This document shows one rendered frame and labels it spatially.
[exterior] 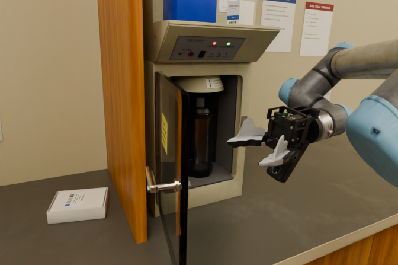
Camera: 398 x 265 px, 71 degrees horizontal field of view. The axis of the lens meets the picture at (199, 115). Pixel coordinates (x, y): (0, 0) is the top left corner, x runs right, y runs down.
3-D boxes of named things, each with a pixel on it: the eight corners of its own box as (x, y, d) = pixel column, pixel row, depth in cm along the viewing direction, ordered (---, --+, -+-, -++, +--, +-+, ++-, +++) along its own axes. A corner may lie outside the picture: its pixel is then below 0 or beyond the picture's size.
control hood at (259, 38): (152, 61, 73) (151, 21, 71) (253, 61, 87) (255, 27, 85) (167, 66, 63) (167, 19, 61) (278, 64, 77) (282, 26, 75)
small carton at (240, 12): (226, 25, 76) (227, 1, 75) (240, 26, 79) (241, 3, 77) (238, 25, 72) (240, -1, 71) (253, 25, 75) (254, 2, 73)
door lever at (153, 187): (168, 172, 61) (168, 161, 61) (177, 194, 53) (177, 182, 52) (143, 174, 60) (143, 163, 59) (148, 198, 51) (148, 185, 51)
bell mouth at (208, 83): (163, 85, 96) (162, 69, 95) (208, 83, 104) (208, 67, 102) (183, 94, 81) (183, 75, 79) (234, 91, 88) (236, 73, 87)
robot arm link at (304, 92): (307, 76, 82) (337, 96, 76) (279, 103, 83) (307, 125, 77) (302, 61, 76) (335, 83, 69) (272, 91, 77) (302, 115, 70)
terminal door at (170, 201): (160, 205, 83) (159, 70, 73) (182, 291, 55) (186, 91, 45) (157, 206, 83) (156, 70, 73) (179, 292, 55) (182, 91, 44)
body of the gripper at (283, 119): (265, 108, 59) (299, 101, 66) (257, 144, 62) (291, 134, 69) (295, 122, 53) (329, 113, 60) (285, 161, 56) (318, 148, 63)
